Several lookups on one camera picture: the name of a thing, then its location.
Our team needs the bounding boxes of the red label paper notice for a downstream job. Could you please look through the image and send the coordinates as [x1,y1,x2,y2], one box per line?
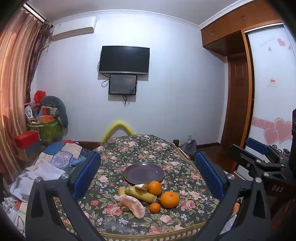
[266,76,279,88]

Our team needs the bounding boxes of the large bumpy orange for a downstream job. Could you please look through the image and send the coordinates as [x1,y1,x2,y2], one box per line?
[160,191,180,208]

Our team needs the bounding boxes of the purple round plate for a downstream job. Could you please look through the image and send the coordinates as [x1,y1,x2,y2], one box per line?
[123,163,165,183]

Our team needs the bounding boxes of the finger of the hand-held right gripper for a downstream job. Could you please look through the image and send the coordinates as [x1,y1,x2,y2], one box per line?
[228,144,289,173]
[245,137,289,163]

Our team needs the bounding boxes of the orange box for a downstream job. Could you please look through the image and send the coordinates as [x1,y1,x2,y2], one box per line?
[36,115,55,124]

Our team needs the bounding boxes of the small orange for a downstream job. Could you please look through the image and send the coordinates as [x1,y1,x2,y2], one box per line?
[149,202,161,214]

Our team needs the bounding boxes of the yellow foam tube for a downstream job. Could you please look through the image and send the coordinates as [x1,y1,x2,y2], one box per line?
[101,120,135,142]

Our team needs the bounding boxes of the wooden overhead cabinet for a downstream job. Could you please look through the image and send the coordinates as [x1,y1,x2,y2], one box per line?
[201,0,285,56]

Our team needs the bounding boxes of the small black wall monitor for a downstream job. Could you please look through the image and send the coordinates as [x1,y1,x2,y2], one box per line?
[109,74,138,95]

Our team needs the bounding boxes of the smooth medium orange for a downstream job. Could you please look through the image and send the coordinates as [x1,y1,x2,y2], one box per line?
[148,181,162,196]

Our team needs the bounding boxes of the brown wooden door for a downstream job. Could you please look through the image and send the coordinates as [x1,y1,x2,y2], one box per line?
[220,30,255,154]

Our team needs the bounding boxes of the blue patchwork quilt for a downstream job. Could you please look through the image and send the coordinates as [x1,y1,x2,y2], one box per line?
[30,140,93,172]

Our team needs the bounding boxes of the floral tablecloth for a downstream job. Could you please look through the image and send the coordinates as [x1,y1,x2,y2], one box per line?
[53,134,234,241]

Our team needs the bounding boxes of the peeled pomelo segment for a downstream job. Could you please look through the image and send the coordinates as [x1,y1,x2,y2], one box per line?
[113,195,146,219]

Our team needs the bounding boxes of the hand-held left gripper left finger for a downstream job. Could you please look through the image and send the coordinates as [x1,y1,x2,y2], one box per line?
[25,151,101,241]

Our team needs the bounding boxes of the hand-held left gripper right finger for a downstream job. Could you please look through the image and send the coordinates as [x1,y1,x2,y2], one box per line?
[195,152,272,241]

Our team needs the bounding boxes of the grey bag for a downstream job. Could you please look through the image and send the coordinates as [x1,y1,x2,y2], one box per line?
[180,140,197,161]

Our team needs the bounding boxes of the white cloth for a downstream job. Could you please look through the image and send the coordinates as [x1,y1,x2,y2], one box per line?
[10,160,68,202]

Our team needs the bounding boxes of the white air conditioner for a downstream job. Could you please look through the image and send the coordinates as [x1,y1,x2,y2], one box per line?
[51,17,97,42]

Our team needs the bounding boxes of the red box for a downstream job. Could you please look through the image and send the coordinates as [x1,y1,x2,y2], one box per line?
[15,130,40,149]

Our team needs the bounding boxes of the white sliding door with hearts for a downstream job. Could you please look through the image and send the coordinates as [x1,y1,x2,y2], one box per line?
[245,23,296,150]

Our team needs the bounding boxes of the red plastic bag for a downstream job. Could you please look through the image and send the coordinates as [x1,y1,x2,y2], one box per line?
[34,90,47,103]

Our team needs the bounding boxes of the black wall television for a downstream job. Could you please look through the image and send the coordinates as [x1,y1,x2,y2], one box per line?
[99,46,150,76]

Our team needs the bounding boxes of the grey plush toy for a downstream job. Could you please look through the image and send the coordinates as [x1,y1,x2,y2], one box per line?
[41,95,69,128]

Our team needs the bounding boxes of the brown striped curtain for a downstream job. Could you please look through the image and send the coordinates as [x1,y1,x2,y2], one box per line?
[0,5,53,186]

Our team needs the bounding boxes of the green patterned box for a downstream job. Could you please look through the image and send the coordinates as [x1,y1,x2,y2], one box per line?
[26,118,63,144]

